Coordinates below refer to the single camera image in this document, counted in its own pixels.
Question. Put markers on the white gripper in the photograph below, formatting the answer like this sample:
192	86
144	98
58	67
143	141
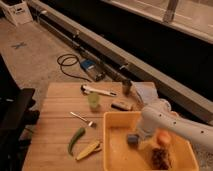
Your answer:
145	131

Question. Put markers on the white cardboard box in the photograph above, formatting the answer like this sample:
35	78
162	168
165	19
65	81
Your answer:
17	14

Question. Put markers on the blue and grey power box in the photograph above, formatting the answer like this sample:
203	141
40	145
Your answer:
93	71

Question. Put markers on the yellow corn cob toy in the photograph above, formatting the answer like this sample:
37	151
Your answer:
94	146

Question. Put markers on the blue sponge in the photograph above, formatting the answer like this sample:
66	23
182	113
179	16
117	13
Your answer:
132	139

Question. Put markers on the dark metal cup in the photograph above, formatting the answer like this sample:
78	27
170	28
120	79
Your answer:
126	86

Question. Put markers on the orange toy fruit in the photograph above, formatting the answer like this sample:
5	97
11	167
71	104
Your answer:
163	138

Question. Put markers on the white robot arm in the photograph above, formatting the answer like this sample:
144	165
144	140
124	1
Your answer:
158	115

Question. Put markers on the silver metal fork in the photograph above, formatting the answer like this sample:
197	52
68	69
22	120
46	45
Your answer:
88	122

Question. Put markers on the green chili pepper toy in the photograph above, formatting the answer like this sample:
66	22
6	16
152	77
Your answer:
78	134

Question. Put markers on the dark grape bunch toy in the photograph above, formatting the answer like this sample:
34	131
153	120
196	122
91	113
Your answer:
160	159

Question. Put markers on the green plastic cup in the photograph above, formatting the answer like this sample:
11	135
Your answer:
93	100

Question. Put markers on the yellow plastic tray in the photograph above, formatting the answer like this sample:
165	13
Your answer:
120	156

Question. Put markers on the white folded cloth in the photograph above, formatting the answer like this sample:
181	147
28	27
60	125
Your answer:
146	93

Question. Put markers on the black equipment on left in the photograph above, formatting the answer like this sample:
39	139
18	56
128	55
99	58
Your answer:
15	115

